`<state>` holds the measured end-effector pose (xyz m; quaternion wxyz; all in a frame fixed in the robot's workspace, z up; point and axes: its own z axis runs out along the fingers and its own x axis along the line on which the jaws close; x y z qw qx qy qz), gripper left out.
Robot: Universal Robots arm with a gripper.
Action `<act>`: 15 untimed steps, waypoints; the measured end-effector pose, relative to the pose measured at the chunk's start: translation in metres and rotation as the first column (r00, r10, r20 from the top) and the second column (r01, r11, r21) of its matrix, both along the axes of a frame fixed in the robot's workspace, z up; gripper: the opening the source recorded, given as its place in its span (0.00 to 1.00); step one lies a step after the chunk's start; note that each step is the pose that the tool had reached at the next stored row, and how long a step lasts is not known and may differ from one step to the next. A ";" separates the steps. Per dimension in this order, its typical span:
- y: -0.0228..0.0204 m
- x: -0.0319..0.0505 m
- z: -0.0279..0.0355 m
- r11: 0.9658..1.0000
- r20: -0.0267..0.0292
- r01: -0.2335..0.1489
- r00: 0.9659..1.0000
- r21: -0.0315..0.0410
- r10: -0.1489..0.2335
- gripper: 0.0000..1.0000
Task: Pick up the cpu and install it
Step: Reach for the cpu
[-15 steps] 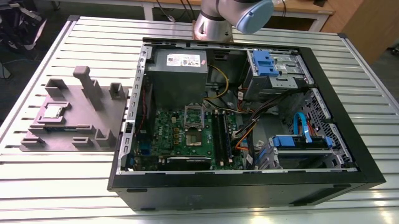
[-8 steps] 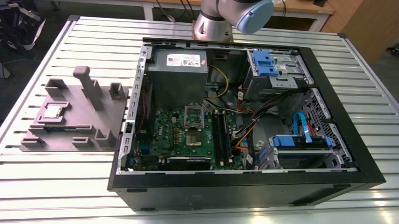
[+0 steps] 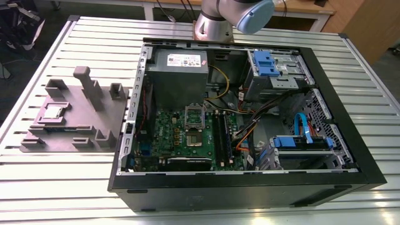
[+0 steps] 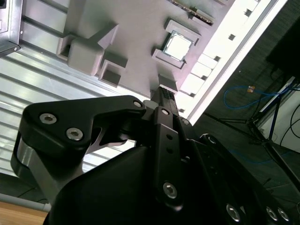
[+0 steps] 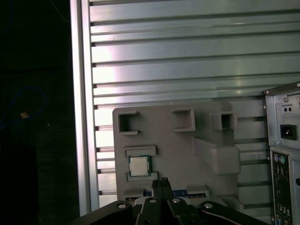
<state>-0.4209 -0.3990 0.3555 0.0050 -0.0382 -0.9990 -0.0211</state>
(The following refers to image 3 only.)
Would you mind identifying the metal drive cage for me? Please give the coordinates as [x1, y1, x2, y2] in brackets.
[243, 48, 316, 102]

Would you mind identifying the hard disk in blue carrier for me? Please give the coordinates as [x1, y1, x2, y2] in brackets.
[272, 136, 335, 151]

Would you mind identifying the white black wire bundle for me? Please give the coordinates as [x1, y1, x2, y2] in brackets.
[204, 100, 251, 115]

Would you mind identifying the yellow wire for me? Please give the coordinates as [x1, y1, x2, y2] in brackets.
[204, 65, 231, 101]

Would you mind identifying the CPU socket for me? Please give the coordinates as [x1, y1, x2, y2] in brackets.
[186, 130, 204, 148]

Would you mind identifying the brown wooden cabinet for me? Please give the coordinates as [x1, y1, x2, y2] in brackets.
[323, 0, 400, 65]

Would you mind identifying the wooden desk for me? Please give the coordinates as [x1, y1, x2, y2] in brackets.
[143, 0, 338, 32]

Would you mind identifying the black PC case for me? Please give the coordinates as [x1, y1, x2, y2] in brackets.
[108, 37, 388, 213]

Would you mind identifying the metal disk bay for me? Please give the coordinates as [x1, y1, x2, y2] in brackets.
[259, 135, 359, 171]

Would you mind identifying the grey parts rack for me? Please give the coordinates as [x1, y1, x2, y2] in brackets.
[19, 66, 131, 153]

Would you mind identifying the wire locking lever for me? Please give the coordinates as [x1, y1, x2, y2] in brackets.
[202, 103, 211, 132]

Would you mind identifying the black cable bundle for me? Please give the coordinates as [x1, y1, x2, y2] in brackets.
[232, 86, 315, 139]

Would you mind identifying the green motherboard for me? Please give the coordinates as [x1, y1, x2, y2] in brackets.
[130, 109, 248, 172]

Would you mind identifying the black RAM slot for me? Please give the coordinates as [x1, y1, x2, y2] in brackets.
[220, 112, 231, 165]
[212, 112, 223, 165]
[215, 112, 226, 165]

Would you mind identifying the orange wire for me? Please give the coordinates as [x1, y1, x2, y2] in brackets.
[235, 137, 251, 152]

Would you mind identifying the dark RAM stick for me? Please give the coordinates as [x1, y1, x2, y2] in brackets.
[43, 127, 80, 133]

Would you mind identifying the black graphics card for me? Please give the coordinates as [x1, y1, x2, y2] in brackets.
[167, 156, 212, 171]

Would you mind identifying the metal socket cover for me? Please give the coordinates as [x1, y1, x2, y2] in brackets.
[184, 105, 207, 131]

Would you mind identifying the hanging cable with plug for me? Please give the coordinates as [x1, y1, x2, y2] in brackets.
[155, 0, 175, 22]

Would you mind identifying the silver CPU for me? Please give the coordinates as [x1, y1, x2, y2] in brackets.
[43, 107, 66, 119]

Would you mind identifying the blue plastic drive carrier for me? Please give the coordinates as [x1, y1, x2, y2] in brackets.
[254, 50, 276, 68]
[259, 65, 282, 77]

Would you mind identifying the grey power supply unit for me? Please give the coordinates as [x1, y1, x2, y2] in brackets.
[146, 48, 210, 111]

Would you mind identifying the blue flat wire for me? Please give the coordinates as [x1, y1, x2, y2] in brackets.
[294, 112, 314, 144]

